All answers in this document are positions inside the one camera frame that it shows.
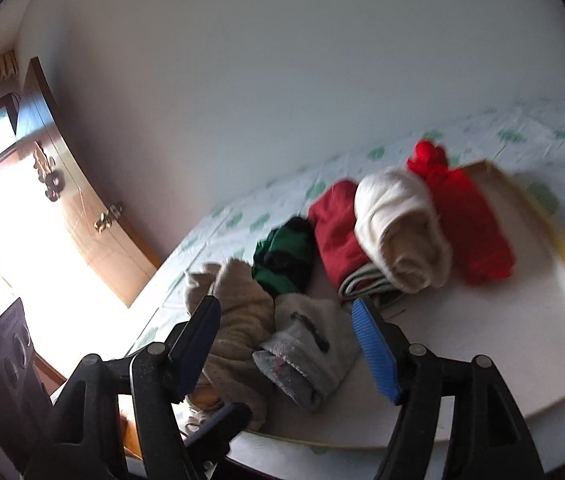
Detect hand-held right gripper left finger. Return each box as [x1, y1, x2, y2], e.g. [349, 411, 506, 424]
[22, 295, 223, 480]

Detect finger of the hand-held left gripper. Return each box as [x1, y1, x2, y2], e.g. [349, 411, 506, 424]
[180, 402, 253, 448]

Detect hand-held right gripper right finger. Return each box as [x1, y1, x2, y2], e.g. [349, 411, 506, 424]
[351, 296, 546, 480]

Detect beige underwear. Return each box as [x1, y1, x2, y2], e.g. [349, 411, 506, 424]
[184, 258, 276, 431]

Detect grey underwear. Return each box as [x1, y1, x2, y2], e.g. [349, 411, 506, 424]
[252, 292, 363, 413]

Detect cream underwear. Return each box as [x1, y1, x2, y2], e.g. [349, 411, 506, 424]
[354, 170, 453, 293]

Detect green black striped underwear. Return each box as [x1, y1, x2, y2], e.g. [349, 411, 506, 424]
[251, 216, 316, 298]

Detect pinkish red underwear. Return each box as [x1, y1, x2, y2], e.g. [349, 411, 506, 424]
[307, 180, 398, 306]

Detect bright red underwear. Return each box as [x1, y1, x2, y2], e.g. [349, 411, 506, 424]
[407, 140, 516, 286]

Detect wooden door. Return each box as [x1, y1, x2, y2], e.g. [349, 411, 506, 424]
[15, 57, 160, 308]

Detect gold door ornament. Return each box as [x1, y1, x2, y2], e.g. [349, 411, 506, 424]
[32, 142, 66, 202]

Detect green printed white bed sheet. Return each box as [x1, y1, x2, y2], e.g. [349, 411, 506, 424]
[127, 95, 565, 461]

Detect brass door handle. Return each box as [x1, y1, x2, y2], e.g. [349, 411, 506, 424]
[93, 201, 126, 233]

